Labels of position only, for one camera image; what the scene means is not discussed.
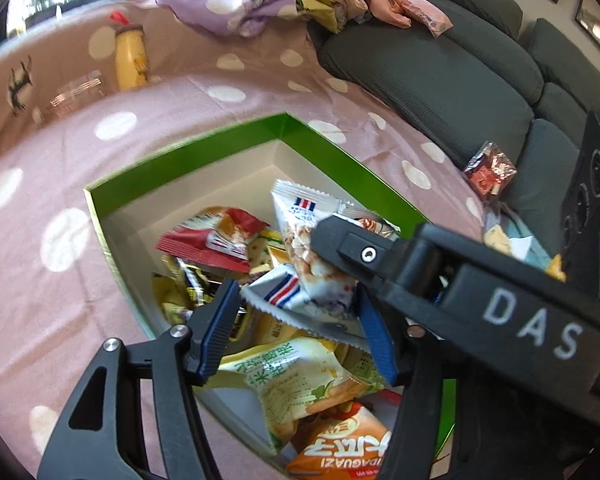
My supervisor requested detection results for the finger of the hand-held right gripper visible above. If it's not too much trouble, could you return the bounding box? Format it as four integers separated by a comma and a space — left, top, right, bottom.
314, 215, 491, 341

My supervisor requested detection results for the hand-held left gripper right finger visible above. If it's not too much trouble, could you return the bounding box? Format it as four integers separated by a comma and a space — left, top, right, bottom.
356, 287, 446, 480

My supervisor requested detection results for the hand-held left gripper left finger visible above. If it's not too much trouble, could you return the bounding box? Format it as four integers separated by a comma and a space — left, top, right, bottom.
36, 280, 242, 480

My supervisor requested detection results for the silver white snack packet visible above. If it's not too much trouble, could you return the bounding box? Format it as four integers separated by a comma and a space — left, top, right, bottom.
271, 179, 363, 321

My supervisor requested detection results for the white striped snack packet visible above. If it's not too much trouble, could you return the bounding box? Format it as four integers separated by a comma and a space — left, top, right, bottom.
240, 265, 376, 356

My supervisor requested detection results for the yellow green snack packet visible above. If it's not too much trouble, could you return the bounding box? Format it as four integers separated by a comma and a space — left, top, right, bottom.
217, 337, 386, 456

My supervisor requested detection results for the green cardboard box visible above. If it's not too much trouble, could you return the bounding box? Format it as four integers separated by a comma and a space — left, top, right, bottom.
83, 112, 456, 480

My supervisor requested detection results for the dark yellow snack packet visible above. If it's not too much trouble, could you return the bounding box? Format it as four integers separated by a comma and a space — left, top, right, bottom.
152, 255, 216, 326

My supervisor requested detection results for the small yellow packet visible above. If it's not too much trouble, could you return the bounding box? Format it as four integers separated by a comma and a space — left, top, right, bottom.
545, 254, 568, 283

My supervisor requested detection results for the light blue packet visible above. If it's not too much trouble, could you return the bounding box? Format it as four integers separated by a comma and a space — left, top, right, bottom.
510, 217, 556, 268

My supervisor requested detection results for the white paper scrap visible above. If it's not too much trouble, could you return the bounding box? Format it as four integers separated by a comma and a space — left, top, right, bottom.
510, 235, 533, 261

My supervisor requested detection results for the red clear snack packet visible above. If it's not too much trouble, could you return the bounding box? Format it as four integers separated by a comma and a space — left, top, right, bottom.
462, 141, 518, 198

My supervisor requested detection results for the grey sofa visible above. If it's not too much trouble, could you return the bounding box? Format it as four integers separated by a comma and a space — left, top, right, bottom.
307, 0, 596, 261

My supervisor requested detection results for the yellow printed cloth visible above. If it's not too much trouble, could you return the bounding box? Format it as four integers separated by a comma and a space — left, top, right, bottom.
294, 0, 368, 35

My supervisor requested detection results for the pink polka dot blanket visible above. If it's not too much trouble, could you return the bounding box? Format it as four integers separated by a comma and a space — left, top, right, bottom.
0, 0, 486, 480

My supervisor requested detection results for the clear plastic container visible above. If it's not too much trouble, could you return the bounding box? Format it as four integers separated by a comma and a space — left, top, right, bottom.
32, 70, 108, 121

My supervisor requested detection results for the yellow bottle with red cap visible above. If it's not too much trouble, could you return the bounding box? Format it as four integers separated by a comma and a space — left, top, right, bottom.
109, 10, 151, 92

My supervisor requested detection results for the purple polka dot cloth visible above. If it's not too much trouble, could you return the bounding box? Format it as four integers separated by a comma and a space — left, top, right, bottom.
155, 0, 301, 38

